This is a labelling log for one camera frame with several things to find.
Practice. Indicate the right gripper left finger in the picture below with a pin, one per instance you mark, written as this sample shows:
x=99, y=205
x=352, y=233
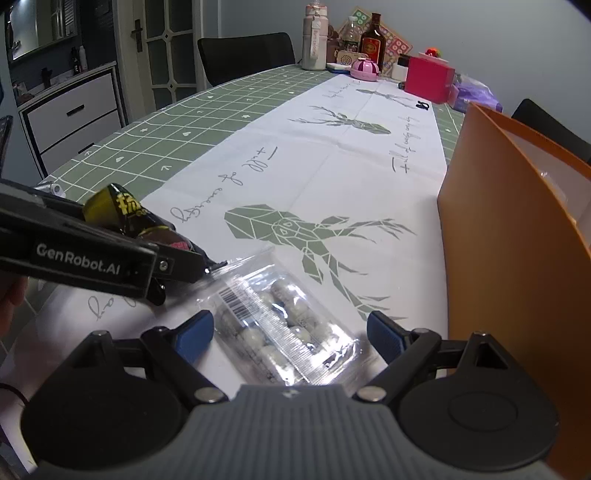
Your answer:
x=172, y=356

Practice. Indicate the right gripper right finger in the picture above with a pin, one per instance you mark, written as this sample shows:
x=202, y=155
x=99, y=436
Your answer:
x=410, y=358

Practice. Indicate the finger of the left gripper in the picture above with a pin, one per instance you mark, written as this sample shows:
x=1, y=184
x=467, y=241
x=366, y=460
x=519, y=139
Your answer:
x=178, y=260
x=55, y=203

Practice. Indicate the black yellow snack packet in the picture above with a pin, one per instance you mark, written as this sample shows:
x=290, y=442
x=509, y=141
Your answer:
x=145, y=220

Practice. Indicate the clear packet of white candies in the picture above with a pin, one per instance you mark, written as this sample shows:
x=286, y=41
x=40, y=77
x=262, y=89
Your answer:
x=275, y=332

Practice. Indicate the white drawer cabinet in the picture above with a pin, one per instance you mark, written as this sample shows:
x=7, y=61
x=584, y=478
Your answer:
x=69, y=118

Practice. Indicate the orange storage box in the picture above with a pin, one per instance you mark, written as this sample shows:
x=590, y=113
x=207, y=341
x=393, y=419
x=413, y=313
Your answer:
x=515, y=217

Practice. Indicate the white deer table runner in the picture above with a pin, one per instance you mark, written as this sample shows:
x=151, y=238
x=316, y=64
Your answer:
x=300, y=193

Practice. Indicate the black chair left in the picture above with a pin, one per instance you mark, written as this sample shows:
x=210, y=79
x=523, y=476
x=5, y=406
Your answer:
x=227, y=59

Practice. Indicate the white pink bottle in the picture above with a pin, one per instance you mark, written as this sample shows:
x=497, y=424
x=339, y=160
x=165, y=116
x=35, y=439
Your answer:
x=315, y=37

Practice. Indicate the purple tissue pack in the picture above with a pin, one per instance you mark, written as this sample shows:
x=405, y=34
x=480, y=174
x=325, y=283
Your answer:
x=466, y=90

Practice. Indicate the small beige speaker box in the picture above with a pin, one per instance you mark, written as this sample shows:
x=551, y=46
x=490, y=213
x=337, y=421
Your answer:
x=348, y=58

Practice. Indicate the pink square box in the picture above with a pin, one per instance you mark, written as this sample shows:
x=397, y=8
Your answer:
x=430, y=79

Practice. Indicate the pink round container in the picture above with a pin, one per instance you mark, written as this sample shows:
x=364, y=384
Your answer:
x=365, y=69

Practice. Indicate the clear plastic water bottle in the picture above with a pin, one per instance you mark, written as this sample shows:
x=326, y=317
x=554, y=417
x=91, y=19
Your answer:
x=350, y=37

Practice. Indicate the brown liquor bottle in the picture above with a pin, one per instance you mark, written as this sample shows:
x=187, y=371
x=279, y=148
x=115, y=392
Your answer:
x=373, y=42

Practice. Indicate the orange toy figure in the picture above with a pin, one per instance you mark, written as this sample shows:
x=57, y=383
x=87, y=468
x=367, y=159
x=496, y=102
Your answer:
x=433, y=52

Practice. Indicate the patterned game board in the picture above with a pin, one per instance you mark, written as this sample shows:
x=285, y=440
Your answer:
x=396, y=45

